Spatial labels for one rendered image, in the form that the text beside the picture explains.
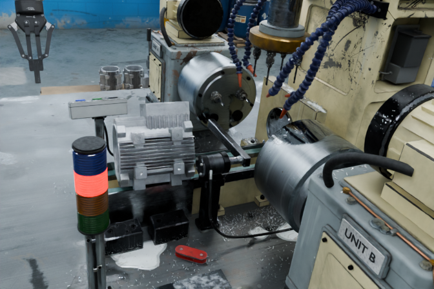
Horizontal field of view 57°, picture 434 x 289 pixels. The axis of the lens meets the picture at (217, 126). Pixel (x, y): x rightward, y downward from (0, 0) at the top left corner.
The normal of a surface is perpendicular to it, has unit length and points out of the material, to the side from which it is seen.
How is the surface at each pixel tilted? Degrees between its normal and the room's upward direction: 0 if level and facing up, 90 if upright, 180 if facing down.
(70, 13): 90
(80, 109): 69
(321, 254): 90
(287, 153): 47
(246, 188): 90
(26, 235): 0
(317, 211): 90
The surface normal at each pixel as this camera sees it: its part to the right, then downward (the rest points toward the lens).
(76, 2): 0.40, 0.44
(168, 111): 0.34, 0.06
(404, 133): -0.80, -0.24
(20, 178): 0.09, -0.89
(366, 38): -0.91, 0.11
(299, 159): -0.55, -0.58
